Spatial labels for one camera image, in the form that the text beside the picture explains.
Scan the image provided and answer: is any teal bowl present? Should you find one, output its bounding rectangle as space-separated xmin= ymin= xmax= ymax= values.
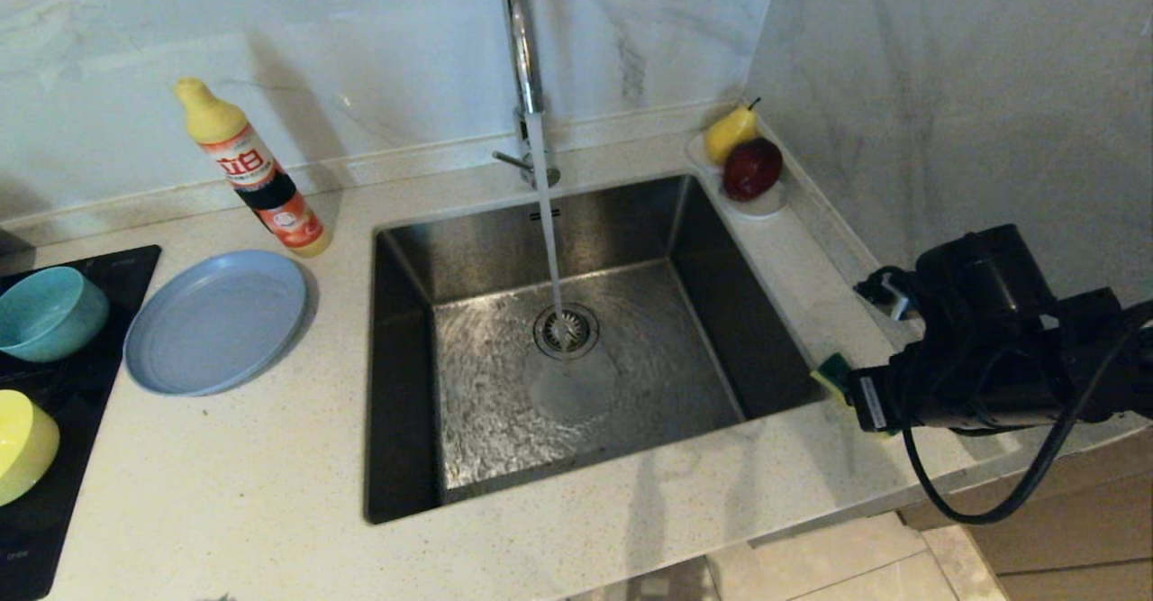
xmin=0 ymin=266 xmax=110 ymax=365

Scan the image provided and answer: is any yellow bowl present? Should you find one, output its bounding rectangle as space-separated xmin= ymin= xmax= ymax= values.
xmin=0 ymin=389 xmax=60 ymax=507

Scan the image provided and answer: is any stainless steel sink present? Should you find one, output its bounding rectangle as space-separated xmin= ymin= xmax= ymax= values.
xmin=364 ymin=173 xmax=828 ymax=525

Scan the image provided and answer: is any yellow dish soap bottle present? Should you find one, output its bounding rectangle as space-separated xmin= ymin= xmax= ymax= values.
xmin=174 ymin=78 xmax=332 ymax=258

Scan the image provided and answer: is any metal sink drain strainer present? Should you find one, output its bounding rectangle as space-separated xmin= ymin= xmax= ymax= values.
xmin=532 ymin=303 xmax=601 ymax=361

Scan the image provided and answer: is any running water stream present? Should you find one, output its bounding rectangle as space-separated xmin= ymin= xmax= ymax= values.
xmin=525 ymin=112 xmax=570 ymax=350

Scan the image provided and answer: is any light wood cabinet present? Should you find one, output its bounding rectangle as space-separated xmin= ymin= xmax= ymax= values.
xmin=898 ymin=434 xmax=1153 ymax=601

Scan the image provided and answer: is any dark red apple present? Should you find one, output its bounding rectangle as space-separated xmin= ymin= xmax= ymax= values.
xmin=721 ymin=138 xmax=783 ymax=203

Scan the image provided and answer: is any black induction cooktop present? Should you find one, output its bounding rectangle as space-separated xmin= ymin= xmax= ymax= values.
xmin=0 ymin=245 xmax=162 ymax=601

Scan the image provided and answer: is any yellow pear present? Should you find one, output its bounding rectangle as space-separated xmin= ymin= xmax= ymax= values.
xmin=704 ymin=98 xmax=762 ymax=167

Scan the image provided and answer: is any grey-blue plate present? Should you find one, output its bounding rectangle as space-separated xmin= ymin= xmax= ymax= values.
xmin=123 ymin=250 xmax=309 ymax=397

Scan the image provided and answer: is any chrome kitchen faucet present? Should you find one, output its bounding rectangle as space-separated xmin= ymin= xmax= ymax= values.
xmin=494 ymin=0 xmax=561 ymax=190

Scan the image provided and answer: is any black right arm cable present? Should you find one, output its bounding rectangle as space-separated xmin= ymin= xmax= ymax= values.
xmin=903 ymin=304 xmax=1153 ymax=525

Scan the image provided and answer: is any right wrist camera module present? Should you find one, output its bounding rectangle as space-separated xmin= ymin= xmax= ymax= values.
xmin=854 ymin=266 xmax=918 ymax=323

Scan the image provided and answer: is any green and yellow sponge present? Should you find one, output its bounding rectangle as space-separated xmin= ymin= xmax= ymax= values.
xmin=811 ymin=353 xmax=902 ymax=440

